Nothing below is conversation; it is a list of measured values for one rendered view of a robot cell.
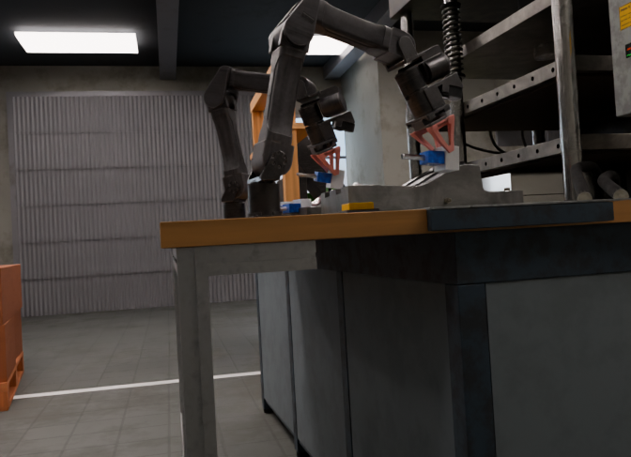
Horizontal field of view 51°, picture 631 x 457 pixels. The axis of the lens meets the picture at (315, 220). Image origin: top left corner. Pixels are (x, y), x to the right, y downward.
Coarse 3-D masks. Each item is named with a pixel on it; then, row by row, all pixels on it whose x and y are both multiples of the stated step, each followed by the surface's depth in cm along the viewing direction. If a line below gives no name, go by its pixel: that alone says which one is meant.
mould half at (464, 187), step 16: (448, 176) 173; (464, 176) 174; (480, 176) 176; (352, 192) 166; (368, 192) 167; (384, 192) 168; (400, 192) 170; (416, 192) 171; (432, 192) 172; (448, 192) 173; (464, 192) 174; (480, 192) 175; (496, 192) 177; (512, 192) 178; (336, 208) 176; (384, 208) 168; (400, 208) 169; (416, 208) 171
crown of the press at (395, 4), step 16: (400, 0) 305; (416, 0) 295; (432, 0) 296; (464, 0) 299; (480, 0) 300; (496, 0) 301; (512, 0) 302; (528, 0) 262; (416, 16) 317; (432, 16) 318; (464, 16) 321; (480, 16) 322; (496, 16) 324; (544, 48) 262
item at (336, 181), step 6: (300, 174) 182; (306, 174) 183; (312, 174) 183; (318, 174) 181; (324, 174) 182; (330, 174) 182; (342, 174) 183; (318, 180) 182; (324, 180) 182; (330, 180) 182; (336, 180) 182; (342, 180) 183; (330, 186) 183; (336, 186) 183; (342, 186) 183
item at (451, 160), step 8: (424, 152) 146; (432, 152) 144; (440, 152) 145; (456, 152) 146; (424, 160) 146; (432, 160) 144; (440, 160) 145; (448, 160) 145; (456, 160) 146; (440, 168) 147; (448, 168) 145; (456, 168) 146
